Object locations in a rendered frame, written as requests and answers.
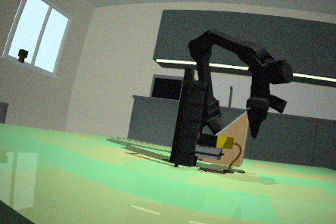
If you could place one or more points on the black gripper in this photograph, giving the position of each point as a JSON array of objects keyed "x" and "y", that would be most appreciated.
[{"x": 258, "y": 106}]

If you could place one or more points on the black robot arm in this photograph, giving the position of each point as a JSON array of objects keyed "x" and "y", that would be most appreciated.
[{"x": 265, "y": 68}]

